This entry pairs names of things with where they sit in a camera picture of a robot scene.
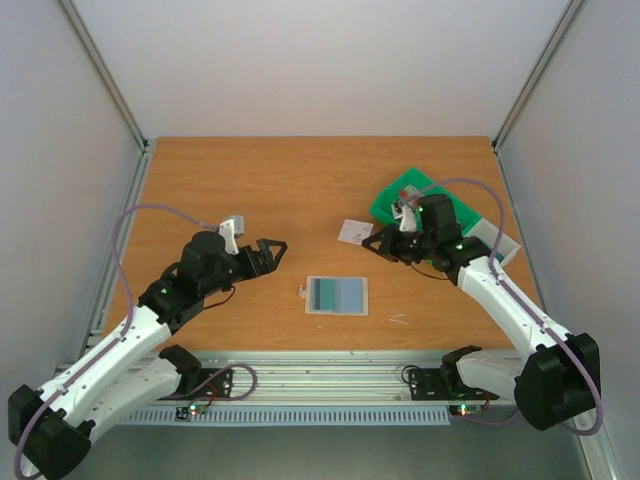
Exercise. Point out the grey slotted cable duct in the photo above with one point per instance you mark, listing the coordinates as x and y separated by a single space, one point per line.
226 416

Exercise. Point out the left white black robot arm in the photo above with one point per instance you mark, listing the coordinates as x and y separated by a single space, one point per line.
54 426

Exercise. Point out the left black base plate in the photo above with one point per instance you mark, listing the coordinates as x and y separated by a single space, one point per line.
206 383

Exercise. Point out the small circuit board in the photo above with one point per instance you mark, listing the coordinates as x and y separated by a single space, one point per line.
467 410
187 413

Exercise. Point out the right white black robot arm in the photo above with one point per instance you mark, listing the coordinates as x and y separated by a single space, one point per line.
557 374

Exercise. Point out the beige card holder wallet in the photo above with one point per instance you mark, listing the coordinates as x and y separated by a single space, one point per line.
343 296

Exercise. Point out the left small circuit board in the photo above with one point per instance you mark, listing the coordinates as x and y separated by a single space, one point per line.
187 413

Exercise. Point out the aluminium rail frame front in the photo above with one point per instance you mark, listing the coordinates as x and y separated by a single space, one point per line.
322 377

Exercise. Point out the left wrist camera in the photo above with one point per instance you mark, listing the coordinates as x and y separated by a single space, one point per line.
230 230

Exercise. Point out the left aluminium frame post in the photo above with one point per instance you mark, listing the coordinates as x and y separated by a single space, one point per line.
82 33

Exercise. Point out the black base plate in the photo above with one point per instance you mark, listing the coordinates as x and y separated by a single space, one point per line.
427 384
206 383

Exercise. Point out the white vip card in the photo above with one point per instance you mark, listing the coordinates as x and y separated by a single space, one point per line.
354 231

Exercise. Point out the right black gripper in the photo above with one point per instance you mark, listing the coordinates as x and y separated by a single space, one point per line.
396 240

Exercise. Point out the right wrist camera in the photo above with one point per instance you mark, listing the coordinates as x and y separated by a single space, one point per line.
405 216

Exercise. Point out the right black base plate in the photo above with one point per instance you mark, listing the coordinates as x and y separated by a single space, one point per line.
427 384

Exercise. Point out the green plastic sorting tray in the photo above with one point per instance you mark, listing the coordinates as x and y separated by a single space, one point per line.
381 209

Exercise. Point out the red white card in tray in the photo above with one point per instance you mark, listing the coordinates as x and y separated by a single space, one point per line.
409 193

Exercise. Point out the right aluminium frame post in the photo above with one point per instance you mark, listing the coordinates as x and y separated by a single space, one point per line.
569 15

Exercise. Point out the aluminium frame post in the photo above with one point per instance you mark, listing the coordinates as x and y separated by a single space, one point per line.
82 33
569 15

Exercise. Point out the teal card with stripe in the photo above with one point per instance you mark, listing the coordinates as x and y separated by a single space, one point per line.
324 295

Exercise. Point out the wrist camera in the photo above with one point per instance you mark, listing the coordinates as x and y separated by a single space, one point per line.
405 216
230 230

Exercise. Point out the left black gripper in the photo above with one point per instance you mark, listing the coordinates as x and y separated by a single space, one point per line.
268 264

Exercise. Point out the right small circuit board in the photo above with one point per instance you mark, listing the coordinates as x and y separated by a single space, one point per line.
467 410

